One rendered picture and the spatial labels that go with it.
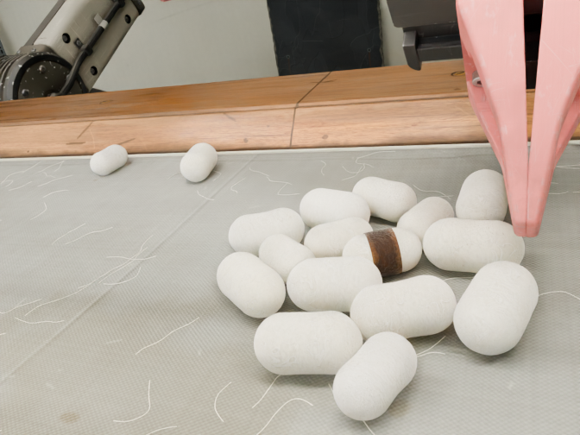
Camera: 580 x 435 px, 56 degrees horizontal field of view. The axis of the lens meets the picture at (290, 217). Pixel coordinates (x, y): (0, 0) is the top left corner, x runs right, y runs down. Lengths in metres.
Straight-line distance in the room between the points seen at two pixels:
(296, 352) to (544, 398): 0.07
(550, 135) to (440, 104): 0.19
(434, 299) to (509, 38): 0.09
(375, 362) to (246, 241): 0.10
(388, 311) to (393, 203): 0.08
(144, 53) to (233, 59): 0.43
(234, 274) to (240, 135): 0.20
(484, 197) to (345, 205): 0.06
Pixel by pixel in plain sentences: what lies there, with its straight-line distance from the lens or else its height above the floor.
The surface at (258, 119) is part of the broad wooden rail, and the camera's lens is 0.40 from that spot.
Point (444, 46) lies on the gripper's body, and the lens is 0.25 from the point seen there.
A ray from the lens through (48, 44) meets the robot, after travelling 0.83.
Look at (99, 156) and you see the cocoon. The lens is 0.42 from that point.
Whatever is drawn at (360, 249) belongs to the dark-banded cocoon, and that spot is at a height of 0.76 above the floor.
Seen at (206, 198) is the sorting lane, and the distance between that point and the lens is 0.34.
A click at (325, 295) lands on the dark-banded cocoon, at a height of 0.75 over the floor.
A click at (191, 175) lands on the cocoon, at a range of 0.35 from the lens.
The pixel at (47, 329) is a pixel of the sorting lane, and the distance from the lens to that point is 0.26.
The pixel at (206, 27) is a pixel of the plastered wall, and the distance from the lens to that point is 2.50.
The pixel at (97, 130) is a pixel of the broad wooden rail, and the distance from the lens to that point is 0.49.
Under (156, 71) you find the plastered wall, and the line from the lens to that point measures 2.66.
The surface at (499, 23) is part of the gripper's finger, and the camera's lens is 0.20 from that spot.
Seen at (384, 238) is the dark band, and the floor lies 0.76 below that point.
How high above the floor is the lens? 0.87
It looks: 27 degrees down
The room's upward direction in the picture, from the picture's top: 11 degrees counter-clockwise
